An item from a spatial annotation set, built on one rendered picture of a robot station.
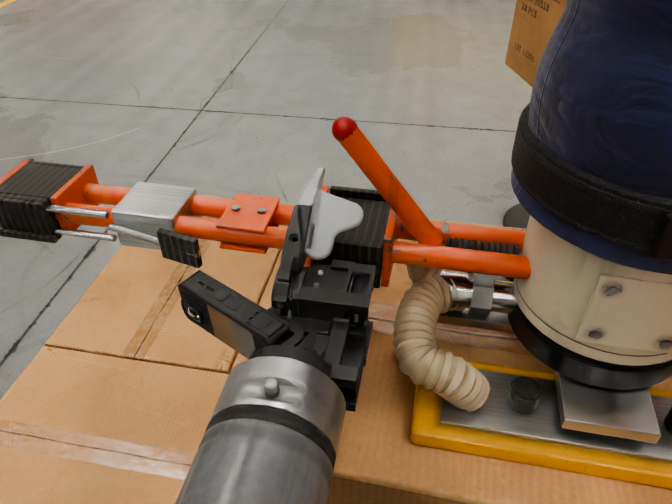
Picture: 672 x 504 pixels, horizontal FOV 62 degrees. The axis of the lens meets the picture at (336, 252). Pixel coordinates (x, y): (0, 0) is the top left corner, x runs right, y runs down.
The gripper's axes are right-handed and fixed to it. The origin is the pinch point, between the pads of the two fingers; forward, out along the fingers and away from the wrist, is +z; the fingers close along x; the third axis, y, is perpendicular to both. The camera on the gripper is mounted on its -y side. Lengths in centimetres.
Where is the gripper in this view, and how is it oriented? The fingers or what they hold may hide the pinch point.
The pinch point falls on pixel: (316, 230)
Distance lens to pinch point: 57.6
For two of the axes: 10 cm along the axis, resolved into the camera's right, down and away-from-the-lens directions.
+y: 9.8, 1.1, -1.4
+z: 1.8, -6.1, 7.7
